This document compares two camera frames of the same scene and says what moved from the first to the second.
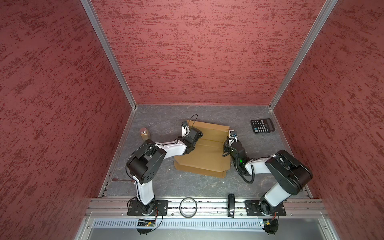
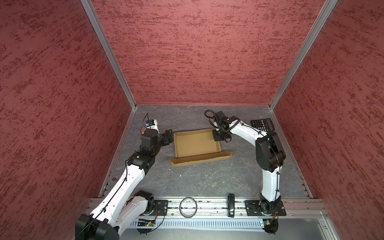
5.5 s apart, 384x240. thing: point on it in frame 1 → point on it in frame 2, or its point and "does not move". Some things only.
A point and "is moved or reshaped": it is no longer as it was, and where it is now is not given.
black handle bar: x=231 y=205 does not move
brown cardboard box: x=206 y=157 is moved or reshaped
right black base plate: x=253 y=208 does not move
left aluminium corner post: x=94 y=20 does not move
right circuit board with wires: x=271 y=225 does not move
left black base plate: x=161 y=208 does not move
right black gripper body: x=227 y=149 → x=220 y=134
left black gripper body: x=193 y=144 → x=165 y=139
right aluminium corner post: x=326 y=9 does not move
